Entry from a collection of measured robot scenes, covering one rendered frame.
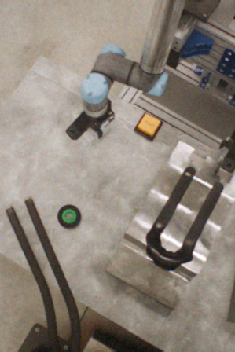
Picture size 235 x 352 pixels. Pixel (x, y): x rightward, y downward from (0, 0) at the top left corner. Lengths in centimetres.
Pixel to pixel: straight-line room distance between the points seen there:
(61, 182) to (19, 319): 98
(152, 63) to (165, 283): 69
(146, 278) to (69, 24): 177
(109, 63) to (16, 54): 148
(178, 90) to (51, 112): 90
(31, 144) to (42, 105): 16
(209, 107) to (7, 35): 125
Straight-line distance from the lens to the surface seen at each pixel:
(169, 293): 156
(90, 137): 165
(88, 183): 166
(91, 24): 289
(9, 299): 245
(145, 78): 138
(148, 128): 169
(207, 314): 164
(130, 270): 155
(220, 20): 182
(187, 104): 244
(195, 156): 165
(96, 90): 134
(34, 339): 243
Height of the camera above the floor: 241
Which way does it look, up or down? 74 degrees down
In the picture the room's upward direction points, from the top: 5 degrees clockwise
